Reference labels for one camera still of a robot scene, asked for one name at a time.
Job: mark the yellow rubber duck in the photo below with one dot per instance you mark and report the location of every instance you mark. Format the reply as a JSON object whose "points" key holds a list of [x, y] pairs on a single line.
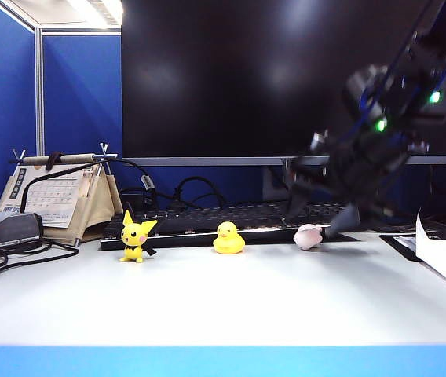
{"points": [[229, 242]]}

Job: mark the yellow Pichu figure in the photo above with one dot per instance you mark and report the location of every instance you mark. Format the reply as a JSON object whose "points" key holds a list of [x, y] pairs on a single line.
{"points": [[132, 242]]}

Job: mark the black docking adapter box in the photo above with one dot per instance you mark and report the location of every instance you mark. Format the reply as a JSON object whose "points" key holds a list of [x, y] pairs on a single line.
{"points": [[11, 231]]}

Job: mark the beige tent desk calendar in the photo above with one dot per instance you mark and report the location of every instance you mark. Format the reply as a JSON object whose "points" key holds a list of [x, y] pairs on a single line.
{"points": [[93, 208]]}

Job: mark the grey monitor stand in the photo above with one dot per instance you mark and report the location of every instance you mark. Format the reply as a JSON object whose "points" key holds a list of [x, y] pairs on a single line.
{"points": [[274, 184]]}

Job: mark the small black box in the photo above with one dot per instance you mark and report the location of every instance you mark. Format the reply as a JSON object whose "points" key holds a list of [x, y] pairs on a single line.
{"points": [[137, 199]]}

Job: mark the pink white rabbit doll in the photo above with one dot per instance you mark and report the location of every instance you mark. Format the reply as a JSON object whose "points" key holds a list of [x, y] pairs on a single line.
{"points": [[306, 237]]}

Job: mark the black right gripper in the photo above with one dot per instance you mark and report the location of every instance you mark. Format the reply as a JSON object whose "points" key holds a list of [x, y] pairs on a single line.
{"points": [[364, 165]]}

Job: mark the silver partition post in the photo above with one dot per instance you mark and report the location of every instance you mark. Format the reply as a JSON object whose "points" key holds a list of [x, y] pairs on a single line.
{"points": [[39, 98]]}

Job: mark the white paper sheets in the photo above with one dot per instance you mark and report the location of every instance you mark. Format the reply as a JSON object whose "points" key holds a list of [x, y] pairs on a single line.
{"points": [[443, 255]]}

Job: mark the black mechanical keyboard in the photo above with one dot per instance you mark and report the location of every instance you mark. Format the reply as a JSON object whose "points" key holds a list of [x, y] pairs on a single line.
{"points": [[207, 220]]}

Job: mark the large black computer monitor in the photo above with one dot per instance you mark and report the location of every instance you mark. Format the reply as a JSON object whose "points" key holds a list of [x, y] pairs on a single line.
{"points": [[227, 78]]}

